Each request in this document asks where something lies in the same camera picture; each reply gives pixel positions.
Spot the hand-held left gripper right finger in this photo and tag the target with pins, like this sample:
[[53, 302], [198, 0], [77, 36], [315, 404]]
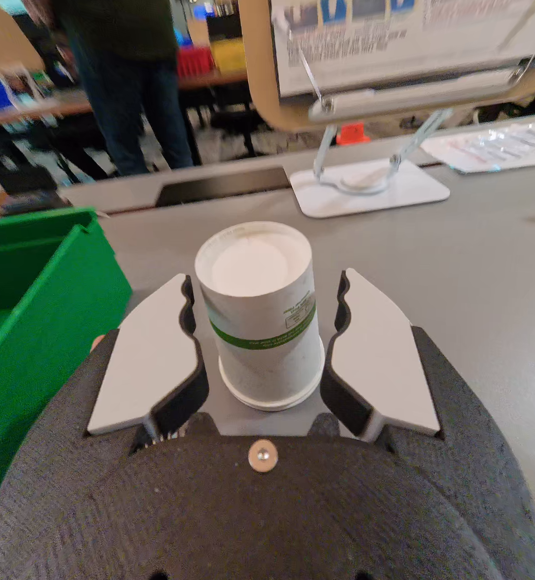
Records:
[[380, 367]]

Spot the green plastic bin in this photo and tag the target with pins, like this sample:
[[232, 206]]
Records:
[[45, 362]]

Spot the white board stand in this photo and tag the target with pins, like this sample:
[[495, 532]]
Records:
[[408, 195]]

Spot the white paper cup green band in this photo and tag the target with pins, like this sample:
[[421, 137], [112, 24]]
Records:
[[258, 362]]

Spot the printed instruction board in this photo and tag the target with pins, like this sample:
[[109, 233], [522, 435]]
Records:
[[430, 36]]

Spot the red plastic bin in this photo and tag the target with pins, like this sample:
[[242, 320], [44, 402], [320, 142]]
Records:
[[195, 61]]

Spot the person's left hand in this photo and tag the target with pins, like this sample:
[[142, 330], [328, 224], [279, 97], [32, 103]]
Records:
[[98, 343]]

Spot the laminated paper sheet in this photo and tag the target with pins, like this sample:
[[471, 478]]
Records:
[[489, 149]]

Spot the grey desk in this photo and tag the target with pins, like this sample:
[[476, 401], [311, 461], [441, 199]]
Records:
[[430, 272]]

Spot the orange traffic cone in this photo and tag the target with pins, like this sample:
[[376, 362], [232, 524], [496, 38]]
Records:
[[352, 133]]

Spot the black office chair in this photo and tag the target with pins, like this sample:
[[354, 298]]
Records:
[[236, 122]]

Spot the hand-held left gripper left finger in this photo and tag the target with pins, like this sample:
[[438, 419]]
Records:
[[149, 362]]

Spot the yellow plastic bin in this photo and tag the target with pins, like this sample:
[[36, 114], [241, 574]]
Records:
[[229, 54]]

